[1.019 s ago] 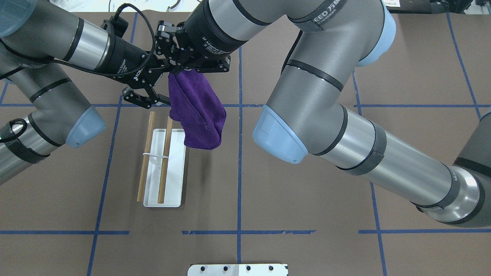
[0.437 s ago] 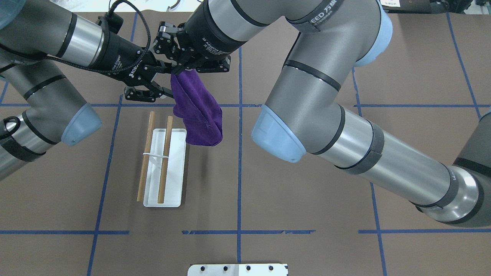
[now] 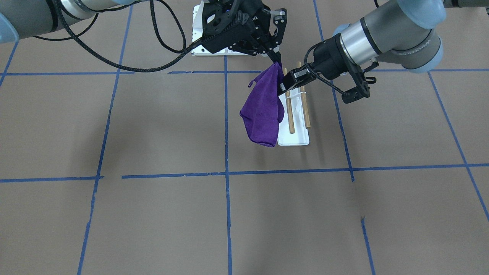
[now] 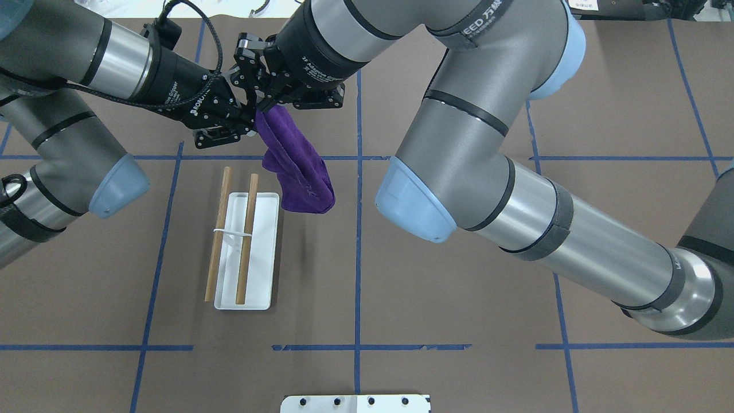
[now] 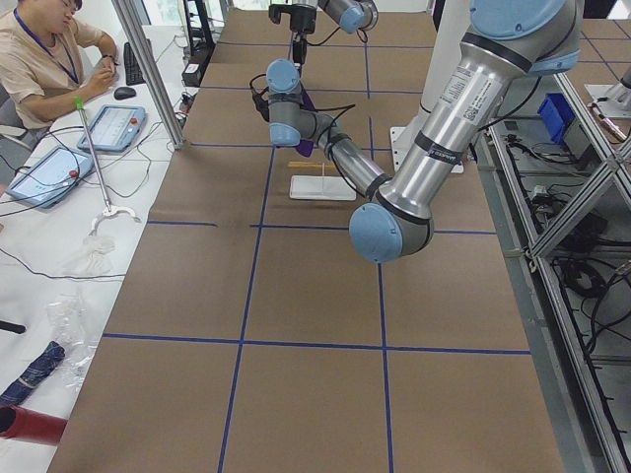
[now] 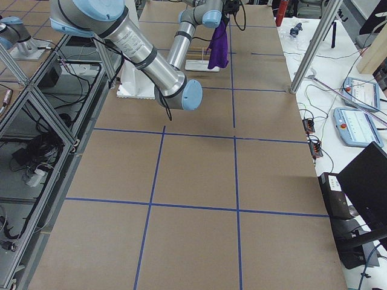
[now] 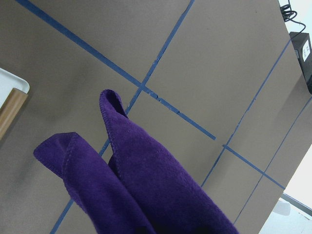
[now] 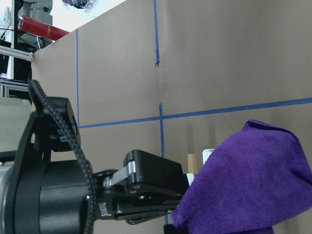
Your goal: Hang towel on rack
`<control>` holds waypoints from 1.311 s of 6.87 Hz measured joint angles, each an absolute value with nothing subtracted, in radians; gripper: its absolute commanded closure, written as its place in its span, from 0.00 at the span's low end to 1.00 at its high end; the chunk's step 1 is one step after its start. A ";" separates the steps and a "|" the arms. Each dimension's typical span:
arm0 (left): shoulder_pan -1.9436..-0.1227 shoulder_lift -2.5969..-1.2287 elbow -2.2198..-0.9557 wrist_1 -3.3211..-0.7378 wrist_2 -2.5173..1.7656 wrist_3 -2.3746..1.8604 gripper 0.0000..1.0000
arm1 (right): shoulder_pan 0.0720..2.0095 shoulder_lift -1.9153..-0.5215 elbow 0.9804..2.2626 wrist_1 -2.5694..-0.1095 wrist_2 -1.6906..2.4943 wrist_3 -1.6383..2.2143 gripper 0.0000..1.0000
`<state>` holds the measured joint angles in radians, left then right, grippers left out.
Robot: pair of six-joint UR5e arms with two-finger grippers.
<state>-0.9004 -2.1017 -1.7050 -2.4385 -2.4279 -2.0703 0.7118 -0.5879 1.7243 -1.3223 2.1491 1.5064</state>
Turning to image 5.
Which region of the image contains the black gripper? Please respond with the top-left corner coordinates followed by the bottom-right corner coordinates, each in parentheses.
top-left (290, 0), bottom-right (317, 66)

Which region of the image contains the purple microfiber towel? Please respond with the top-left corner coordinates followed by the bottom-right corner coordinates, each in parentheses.
top-left (295, 87), bottom-right (317, 158)

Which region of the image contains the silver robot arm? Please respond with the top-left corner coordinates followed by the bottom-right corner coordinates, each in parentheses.
top-left (288, 0), bottom-right (379, 65)
top-left (265, 1), bottom-right (584, 263)

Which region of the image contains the white wooden-bar towel rack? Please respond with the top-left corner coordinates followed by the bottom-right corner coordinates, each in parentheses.
top-left (288, 161), bottom-right (357, 201)

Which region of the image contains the black keyboard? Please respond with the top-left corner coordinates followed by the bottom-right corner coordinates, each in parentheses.
top-left (123, 42), bottom-right (145, 86)

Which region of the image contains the black computer mouse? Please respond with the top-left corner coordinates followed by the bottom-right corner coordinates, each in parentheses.
top-left (113, 86), bottom-right (137, 101)

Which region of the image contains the blue teach pendant far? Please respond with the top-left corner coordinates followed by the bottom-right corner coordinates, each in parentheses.
top-left (79, 104), bottom-right (147, 154)

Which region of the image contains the blue teach pendant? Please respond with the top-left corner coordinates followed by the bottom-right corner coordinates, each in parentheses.
top-left (7, 146), bottom-right (94, 209)
top-left (79, 104), bottom-right (147, 154)

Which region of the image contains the metal reacher grabber stick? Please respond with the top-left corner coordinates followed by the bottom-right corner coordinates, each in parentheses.
top-left (74, 96), bottom-right (141, 237)

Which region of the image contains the seated person beige shirt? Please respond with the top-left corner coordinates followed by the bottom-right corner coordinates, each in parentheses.
top-left (1, 0), bottom-right (117, 130)

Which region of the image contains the blue plastic bin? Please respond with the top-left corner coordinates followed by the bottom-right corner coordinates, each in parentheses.
top-left (537, 93), bottom-right (576, 145)

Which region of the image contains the blue teach pendant near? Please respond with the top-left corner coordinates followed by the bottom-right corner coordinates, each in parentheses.
top-left (7, 146), bottom-right (94, 209)

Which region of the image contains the crumpled clear plastic bag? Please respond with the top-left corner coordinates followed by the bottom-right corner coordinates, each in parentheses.
top-left (46, 295), bottom-right (99, 393)

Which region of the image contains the folded dark blue umbrella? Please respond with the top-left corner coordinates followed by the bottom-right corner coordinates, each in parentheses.
top-left (1, 341), bottom-right (65, 407)

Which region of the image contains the red cylinder bottle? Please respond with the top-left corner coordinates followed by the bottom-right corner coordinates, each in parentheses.
top-left (1, 405), bottom-right (67, 445)

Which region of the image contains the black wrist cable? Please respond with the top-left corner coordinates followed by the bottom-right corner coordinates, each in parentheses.
top-left (308, 22), bottom-right (371, 46)
top-left (247, 73), bottom-right (357, 149)

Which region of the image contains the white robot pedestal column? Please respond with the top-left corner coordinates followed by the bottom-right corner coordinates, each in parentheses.
top-left (390, 0), bottom-right (470, 171)

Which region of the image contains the aluminium frame post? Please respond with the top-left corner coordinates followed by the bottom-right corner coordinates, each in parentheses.
top-left (111, 0), bottom-right (184, 150)

